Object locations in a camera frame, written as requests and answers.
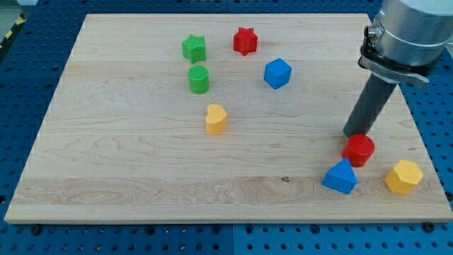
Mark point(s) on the black board bolt left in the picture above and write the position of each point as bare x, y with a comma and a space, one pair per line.
35, 229

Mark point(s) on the black board bolt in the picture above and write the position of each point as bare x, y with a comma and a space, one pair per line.
35, 229
428, 227

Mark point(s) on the black board bolt right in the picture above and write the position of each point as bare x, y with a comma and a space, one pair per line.
428, 227

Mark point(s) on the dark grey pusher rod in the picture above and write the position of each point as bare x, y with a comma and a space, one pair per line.
372, 99

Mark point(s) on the blue cube block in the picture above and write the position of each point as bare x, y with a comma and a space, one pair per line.
277, 73

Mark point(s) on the yellow heart block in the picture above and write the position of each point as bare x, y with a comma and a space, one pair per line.
216, 120

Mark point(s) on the red star block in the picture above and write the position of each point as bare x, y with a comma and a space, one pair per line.
245, 41

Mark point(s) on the green star block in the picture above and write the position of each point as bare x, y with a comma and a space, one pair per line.
193, 48

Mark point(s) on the green cylinder block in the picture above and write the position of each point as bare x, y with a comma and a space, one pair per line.
198, 79

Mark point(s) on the wooden board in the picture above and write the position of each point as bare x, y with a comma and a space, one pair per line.
124, 139

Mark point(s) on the blue triangle block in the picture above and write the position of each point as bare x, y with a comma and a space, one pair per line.
341, 177

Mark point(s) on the red cylinder block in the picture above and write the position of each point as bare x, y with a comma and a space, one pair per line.
358, 149

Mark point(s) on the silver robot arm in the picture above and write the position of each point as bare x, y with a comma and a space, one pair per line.
405, 40

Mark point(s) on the yellow hexagon block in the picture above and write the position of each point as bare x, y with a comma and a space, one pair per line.
404, 177

